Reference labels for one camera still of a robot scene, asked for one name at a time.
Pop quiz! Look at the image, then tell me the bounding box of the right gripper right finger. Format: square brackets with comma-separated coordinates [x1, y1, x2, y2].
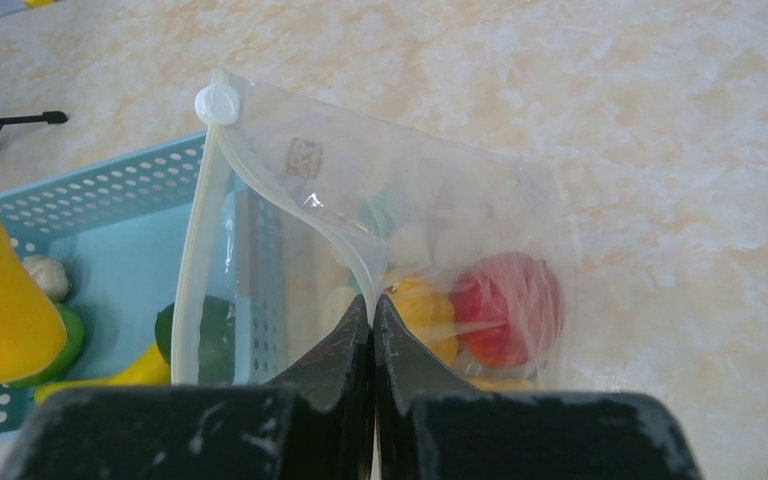
[372, 297, 701, 479]

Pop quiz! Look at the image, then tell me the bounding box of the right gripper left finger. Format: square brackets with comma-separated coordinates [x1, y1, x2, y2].
[0, 297, 371, 479]

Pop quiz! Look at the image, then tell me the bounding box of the green lime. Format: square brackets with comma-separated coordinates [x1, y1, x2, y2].
[154, 295, 236, 384]

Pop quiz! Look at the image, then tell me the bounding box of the red apple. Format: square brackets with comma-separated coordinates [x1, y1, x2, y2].
[448, 252, 564, 369]

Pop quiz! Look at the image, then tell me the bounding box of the clear zip top bag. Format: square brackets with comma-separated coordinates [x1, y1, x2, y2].
[171, 69, 575, 391]

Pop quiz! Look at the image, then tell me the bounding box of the light blue plastic basket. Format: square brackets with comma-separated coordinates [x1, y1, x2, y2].
[0, 129, 289, 442]

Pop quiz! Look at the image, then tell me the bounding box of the yellow banana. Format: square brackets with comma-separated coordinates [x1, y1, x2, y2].
[33, 343, 171, 405]

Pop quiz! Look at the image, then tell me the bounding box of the beige garlic bulb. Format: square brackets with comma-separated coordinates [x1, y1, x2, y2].
[22, 255, 72, 303]

